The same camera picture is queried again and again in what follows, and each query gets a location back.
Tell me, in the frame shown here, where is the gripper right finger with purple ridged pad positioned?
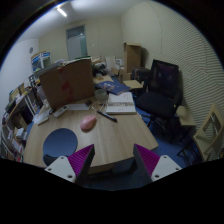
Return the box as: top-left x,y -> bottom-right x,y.
132,143 -> 183,183

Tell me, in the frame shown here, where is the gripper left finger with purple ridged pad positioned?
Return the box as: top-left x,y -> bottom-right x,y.
44,143 -> 96,186

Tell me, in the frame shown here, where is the round dark blue mouse pad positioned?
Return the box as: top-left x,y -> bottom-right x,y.
43,128 -> 78,157

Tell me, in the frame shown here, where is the pink computer mouse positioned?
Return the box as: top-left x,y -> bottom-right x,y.
80,115 -> 96,131

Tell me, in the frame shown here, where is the black marker pen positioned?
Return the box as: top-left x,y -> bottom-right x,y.
97,110 -> 117,122

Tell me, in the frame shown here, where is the white remote control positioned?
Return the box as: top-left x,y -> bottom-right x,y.
54,105 -> 69,118

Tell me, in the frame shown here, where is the white power strip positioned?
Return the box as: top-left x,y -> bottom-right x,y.
33,111 -> 49,125

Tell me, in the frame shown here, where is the light wooden chair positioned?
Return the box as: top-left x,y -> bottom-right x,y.
176,103 -> 224,165

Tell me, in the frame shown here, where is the white book on table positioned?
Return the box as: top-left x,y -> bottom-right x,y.
106,92 -> 136,114

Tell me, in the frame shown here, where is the black office chair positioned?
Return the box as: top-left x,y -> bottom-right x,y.
135,59 -> 183,131

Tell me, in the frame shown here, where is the large brown cardboard box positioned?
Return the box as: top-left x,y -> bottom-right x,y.
40,59 -> 94,109

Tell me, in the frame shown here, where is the shelf with clutter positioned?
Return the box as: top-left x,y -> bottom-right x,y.
0,75 -> 42,162

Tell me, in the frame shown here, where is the blue book on table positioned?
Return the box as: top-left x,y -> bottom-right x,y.
97,81 -> 130,95

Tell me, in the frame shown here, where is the blue white product box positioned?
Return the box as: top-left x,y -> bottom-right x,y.
31,51 -> 51,72

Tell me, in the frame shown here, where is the tall cardboard box in corner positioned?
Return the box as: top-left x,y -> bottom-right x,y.
124,43 -> 141,72

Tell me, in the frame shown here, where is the grey door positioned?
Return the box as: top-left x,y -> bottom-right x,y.
66,25 -> 87,60

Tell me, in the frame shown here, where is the ceiling light tube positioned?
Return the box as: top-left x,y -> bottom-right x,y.
57,8 -> 67,17

